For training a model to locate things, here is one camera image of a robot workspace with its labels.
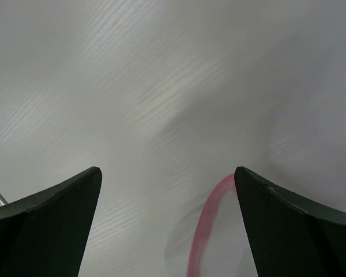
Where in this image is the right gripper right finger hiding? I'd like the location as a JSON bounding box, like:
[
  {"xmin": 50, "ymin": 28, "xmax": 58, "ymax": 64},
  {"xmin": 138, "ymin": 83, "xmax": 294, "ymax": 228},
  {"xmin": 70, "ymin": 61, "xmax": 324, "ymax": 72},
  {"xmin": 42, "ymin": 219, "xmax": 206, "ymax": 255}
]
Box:
[{"xmin": 234, "ymin": 167, "xmax": 346, "ymax": 276}]

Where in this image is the spare white mesh laundry bag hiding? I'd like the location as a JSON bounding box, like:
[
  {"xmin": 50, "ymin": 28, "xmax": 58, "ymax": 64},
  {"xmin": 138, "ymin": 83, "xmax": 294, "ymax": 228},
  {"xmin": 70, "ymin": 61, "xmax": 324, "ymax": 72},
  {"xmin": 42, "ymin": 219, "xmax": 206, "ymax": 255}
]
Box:
[{"xmin": 164, "ymin": 175, "xmax": 258, "ymax": 277}]

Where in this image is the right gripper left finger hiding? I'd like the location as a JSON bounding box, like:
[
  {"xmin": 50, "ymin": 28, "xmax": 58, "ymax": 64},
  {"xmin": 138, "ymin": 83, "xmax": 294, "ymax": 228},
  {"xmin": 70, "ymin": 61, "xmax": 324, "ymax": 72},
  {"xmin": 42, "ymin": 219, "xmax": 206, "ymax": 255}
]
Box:
[{"xmin": 0, "ymin": 167, "xmax": 102, "ymax": 276}]

